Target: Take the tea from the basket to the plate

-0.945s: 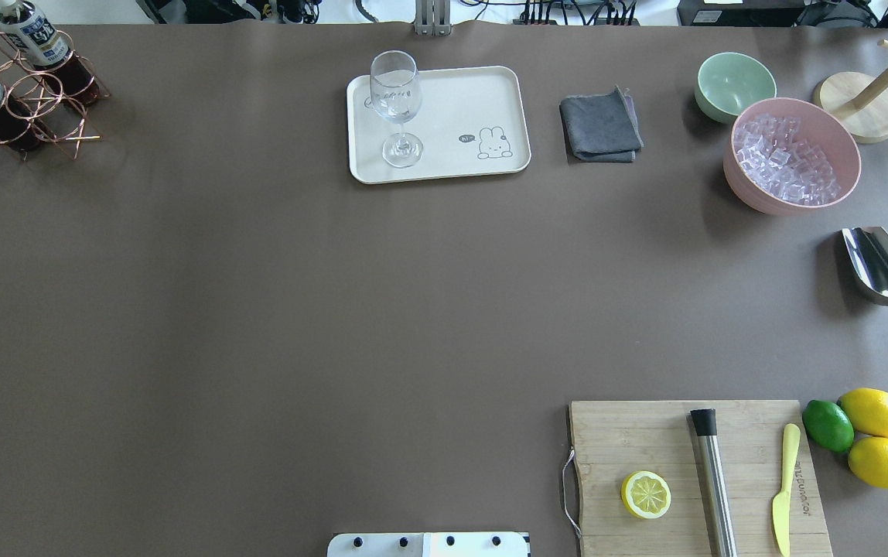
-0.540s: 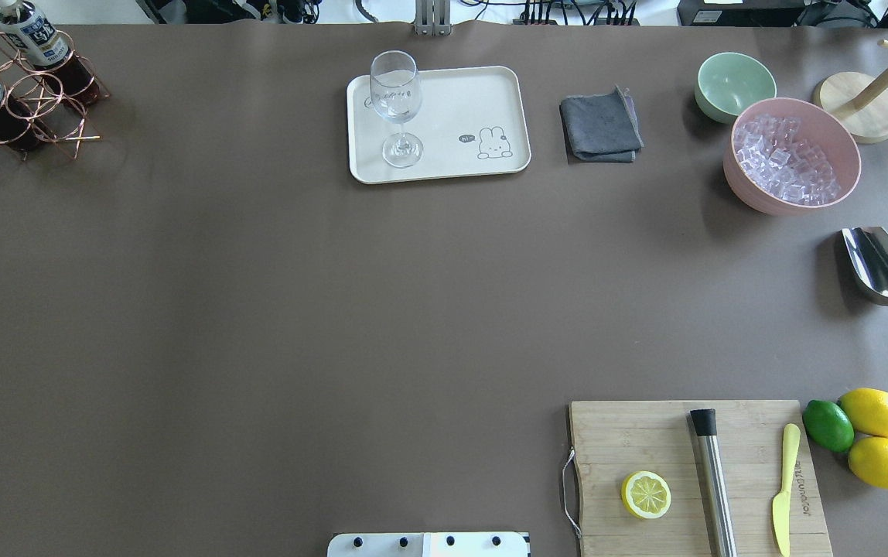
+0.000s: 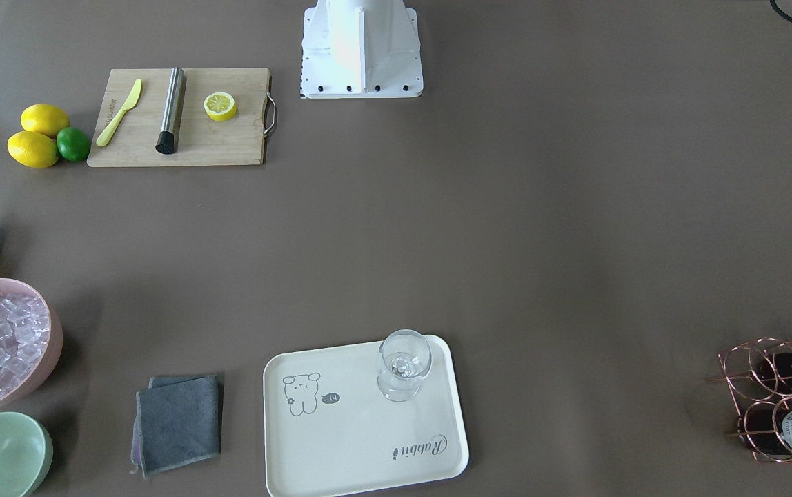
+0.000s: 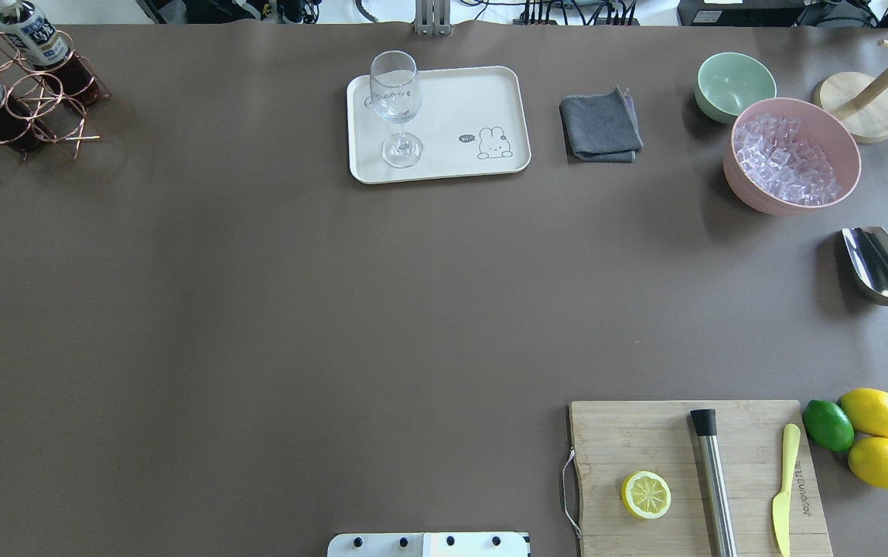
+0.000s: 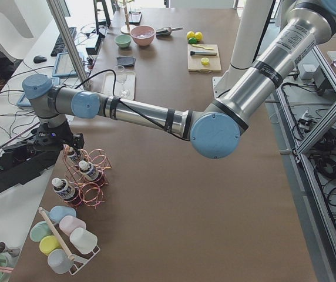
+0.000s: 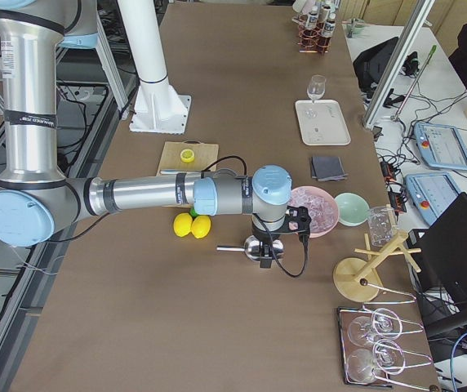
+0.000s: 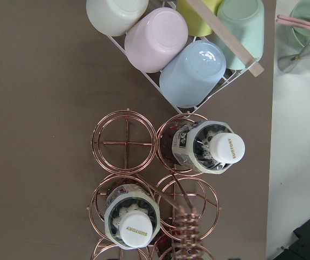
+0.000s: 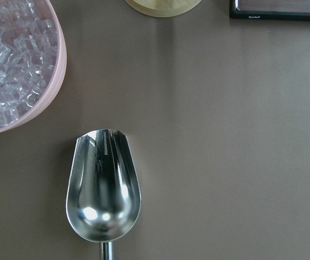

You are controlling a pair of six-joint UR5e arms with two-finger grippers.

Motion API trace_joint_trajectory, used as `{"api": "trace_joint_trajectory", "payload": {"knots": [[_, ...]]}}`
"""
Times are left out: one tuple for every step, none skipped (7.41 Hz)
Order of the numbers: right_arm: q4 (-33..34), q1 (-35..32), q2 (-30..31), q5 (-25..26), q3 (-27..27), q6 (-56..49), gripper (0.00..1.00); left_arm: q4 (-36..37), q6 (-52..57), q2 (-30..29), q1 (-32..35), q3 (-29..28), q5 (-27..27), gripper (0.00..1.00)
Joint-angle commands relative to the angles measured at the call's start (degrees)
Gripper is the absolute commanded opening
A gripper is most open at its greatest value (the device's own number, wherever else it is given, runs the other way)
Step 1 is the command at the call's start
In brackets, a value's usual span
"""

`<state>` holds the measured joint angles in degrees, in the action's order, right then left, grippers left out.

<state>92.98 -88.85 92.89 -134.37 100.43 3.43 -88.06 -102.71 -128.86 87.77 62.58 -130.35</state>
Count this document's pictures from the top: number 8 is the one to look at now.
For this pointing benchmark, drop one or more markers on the steel ice scoop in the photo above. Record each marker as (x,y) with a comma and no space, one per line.
(103,197)

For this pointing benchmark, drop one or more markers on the wooden mug tree stand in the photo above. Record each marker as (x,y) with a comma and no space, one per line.
(162,8)

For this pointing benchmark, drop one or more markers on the pink bowl with ice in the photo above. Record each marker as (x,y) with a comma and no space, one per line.
(33,60)

